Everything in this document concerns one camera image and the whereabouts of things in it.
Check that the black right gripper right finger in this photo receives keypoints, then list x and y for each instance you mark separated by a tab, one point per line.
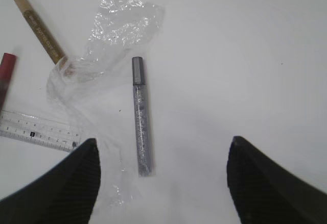
264	192

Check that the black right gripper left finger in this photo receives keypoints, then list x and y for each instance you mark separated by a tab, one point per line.
65	194

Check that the clear plastic sheet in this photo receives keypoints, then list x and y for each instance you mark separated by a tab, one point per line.
95	89

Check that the clear plastic ruler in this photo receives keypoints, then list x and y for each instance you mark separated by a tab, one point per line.
39	131

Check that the silver glitter pen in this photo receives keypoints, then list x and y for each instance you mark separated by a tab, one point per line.
144	149

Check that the gold glitter pen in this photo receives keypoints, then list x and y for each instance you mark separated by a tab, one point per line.
41	31

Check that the red glitter pen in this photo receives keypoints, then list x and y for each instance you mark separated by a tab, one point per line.
7	69

